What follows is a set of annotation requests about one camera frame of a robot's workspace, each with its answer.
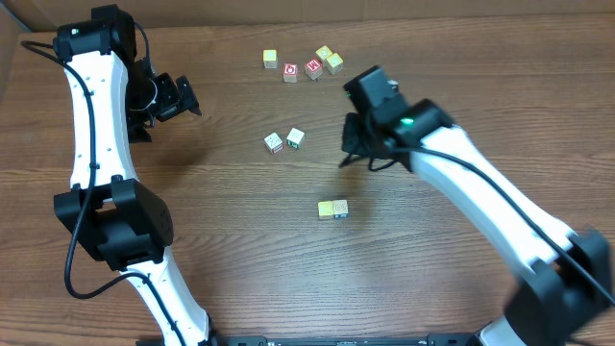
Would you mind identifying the tan wooden block blue side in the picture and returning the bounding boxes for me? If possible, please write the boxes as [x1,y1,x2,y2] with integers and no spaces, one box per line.
[332,200,349,218]

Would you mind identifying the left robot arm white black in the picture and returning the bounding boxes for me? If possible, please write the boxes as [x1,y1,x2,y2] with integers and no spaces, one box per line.
[53,5,219,345]

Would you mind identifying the red wooden block letter O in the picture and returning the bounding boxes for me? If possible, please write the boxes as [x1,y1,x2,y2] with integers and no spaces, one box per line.
[283,63,298,84]

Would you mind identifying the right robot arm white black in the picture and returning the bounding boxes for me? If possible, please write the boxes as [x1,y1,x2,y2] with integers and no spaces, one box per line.
[342,65,614,345]

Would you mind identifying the white wooden block green side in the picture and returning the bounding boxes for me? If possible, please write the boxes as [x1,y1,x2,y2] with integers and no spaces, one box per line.
[286,128,306,149]

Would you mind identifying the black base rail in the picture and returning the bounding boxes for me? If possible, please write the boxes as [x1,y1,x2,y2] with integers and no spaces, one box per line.
[226,333,479,346]

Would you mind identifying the red wooden block letter E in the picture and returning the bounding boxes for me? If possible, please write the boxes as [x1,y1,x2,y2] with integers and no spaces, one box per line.
[305,58,323,81]

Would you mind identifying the white wooden block red drawing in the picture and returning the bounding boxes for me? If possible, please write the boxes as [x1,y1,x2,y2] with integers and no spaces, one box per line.
[263,133,283,154]

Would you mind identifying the yellow wooden block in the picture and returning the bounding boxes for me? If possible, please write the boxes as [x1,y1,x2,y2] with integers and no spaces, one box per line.
[262,49,278,69]
[326,53,344,75]
[315,45,332,65]
[317,201,334,220]

